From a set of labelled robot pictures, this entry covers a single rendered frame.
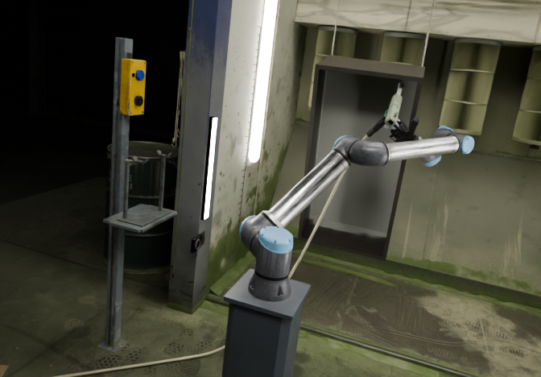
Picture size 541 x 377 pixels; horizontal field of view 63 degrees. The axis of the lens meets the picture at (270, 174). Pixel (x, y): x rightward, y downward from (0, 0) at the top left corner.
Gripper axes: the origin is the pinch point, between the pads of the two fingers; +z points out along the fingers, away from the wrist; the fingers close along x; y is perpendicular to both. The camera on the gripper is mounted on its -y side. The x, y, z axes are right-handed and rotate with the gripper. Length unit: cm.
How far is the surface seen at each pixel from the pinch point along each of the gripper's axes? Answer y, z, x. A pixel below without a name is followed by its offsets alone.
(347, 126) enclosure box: 49, -2, 50
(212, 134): 74, 63, -16
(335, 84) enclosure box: 35, 23, 56
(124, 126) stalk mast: 68, 97, -59
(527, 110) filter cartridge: -16, -106, 133
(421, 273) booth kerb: 107, -136, 53
